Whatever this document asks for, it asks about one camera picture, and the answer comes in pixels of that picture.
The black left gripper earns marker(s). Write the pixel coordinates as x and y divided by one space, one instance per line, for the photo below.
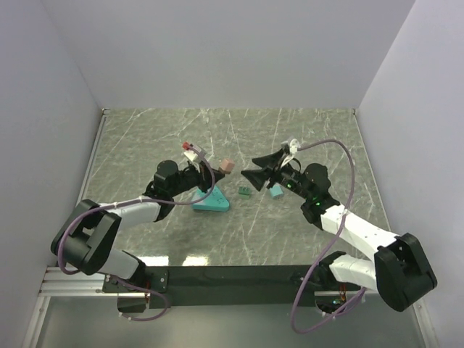
203 176

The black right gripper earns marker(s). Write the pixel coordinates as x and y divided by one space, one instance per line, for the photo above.
272 162

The pink plug adapter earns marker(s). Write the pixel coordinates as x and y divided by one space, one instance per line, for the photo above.
226 166

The teal triangular power strip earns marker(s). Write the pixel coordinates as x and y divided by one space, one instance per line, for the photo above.
215 202

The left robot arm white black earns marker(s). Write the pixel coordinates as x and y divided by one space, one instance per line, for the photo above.
85 241

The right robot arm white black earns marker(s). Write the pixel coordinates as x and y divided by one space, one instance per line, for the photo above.
394 266

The teal plug adapter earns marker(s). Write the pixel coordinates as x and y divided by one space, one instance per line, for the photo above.
276 191

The green plug adapter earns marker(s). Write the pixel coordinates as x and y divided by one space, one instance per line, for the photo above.
244 192

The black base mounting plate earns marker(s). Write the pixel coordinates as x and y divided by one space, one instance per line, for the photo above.
227 285

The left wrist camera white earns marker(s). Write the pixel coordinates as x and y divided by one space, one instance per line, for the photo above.
193 154

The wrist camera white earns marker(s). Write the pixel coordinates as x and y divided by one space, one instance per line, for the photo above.
290 148
193 154

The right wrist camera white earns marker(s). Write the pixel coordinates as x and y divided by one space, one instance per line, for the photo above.
290 148

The aluminium frame rail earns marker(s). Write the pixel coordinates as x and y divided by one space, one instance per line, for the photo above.
62 307

